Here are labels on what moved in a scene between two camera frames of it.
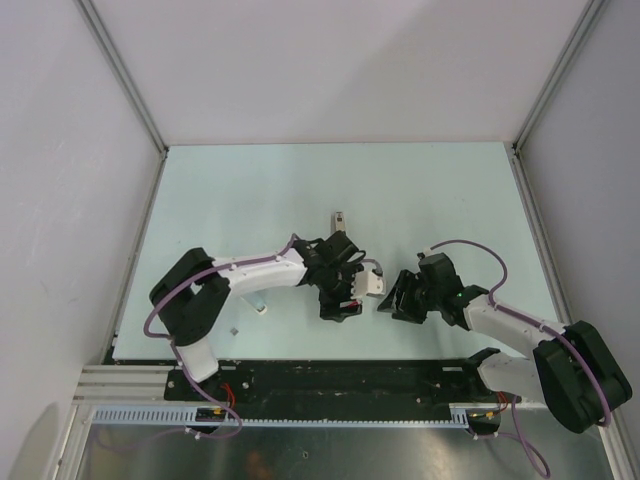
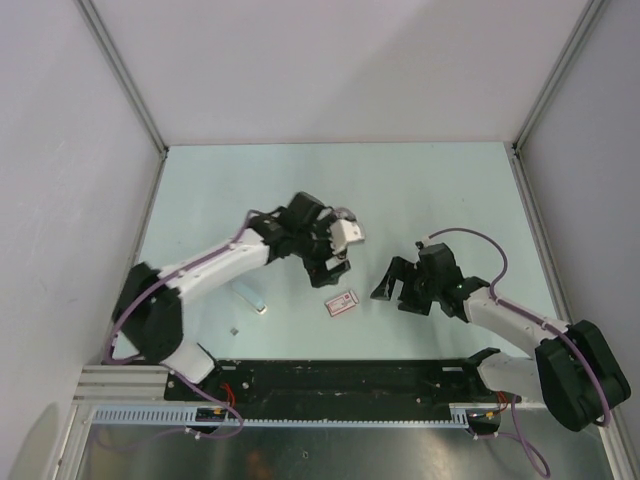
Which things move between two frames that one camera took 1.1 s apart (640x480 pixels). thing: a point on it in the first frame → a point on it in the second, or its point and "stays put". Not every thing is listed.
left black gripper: (330, 306) → (316, 269)
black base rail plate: (336, 388) stays put
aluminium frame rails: (623, 459) stays put
